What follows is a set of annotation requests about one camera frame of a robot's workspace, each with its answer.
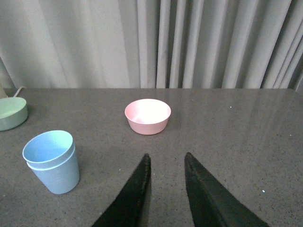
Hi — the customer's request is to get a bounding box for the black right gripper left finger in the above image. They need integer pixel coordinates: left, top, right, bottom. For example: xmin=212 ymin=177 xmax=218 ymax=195
xmin=93 ymin=154 xmax=151 ymax=227

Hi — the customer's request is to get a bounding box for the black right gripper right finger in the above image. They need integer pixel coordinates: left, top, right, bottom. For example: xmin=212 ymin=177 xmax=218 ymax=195
xmin=185 ymin=152 xmax=269 ymax=227

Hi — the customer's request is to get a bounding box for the light blue cup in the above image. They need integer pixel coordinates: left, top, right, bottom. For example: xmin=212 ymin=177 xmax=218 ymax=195
xmin=27 ymin=149 xmax=80 ymax=194
xmin=22 ymin=130 xmax=75 ymax=169

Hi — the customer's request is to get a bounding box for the pink bowl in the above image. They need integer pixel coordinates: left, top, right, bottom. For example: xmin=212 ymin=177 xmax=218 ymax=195
xmin=125 ymin=99 xmax=171 ymax=135

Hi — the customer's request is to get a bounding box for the green bowl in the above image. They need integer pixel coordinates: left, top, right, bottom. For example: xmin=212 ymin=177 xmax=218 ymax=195
xmin=0 ymin=97 xmax=28 ymax=131

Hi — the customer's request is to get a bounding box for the grey curtain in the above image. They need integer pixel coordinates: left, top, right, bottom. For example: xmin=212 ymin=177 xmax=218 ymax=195
xmin=0 ymin=0 xmax=303 ymax=91

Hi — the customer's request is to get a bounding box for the white toaster power cable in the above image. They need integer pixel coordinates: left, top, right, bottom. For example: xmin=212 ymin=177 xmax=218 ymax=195
xmin=13 ymin=86 xmax=26 ymax=97

